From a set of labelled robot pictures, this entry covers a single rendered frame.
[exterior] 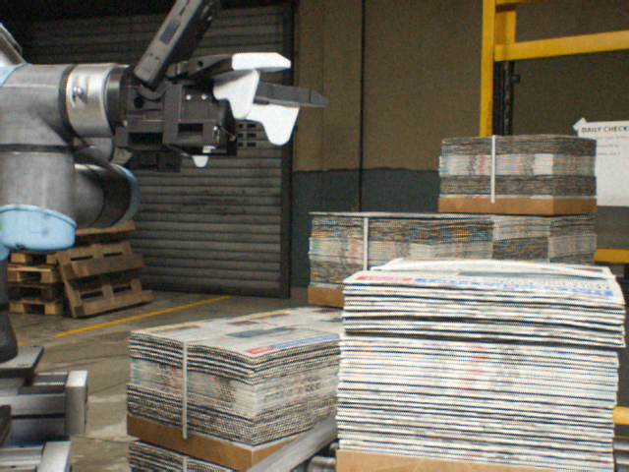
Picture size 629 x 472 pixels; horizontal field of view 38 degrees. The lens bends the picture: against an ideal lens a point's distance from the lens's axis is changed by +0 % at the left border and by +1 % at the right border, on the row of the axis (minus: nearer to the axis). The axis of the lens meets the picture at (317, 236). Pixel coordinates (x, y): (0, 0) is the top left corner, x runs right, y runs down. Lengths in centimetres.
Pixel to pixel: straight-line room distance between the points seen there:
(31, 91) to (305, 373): 98
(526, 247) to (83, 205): 166
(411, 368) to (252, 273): 856
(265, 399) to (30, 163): 87
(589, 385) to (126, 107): 54
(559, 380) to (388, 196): 805
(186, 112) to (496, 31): 262
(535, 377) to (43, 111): 56
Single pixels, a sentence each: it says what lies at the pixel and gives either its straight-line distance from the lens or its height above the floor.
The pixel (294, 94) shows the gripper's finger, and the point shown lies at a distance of 95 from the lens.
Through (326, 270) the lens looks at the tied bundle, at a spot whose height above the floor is 92.
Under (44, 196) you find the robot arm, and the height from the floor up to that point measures 112.
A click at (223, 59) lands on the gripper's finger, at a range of 85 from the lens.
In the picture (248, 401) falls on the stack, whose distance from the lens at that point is 170.
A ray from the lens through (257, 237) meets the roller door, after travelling 944.
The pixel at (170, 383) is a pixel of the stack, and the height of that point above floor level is 74.
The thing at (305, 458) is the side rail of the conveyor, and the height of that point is 80.
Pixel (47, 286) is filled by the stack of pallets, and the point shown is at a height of 26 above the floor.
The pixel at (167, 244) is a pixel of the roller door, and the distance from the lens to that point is 996.
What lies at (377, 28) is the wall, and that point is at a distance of 916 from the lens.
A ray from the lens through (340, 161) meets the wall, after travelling 905.
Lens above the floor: 113
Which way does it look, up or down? 3 degrees down
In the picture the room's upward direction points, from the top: 1 degrees clockwise
